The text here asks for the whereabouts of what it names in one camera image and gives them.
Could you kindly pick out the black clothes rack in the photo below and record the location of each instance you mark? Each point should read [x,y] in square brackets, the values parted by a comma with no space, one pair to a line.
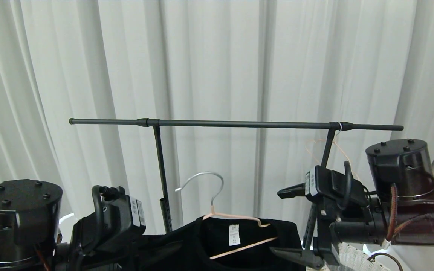
[239,123]

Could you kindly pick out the pink clothes hanger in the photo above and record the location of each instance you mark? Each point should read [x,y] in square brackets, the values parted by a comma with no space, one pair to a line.
[212,209]
[340,148]

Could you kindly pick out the white laundry basket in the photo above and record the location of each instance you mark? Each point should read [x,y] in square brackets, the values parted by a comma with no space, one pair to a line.
[352,259]

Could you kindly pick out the black short-sleeved shirt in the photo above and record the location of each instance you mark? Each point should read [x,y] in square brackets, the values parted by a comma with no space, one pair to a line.
[187,252]

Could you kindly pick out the white curtain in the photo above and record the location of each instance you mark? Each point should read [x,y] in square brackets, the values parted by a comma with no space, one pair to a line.
[217,56]

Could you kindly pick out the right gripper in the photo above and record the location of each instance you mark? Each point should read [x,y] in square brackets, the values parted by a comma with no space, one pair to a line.
[360,232]

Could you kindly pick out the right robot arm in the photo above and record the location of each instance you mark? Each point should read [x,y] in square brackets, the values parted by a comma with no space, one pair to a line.
[398,169]

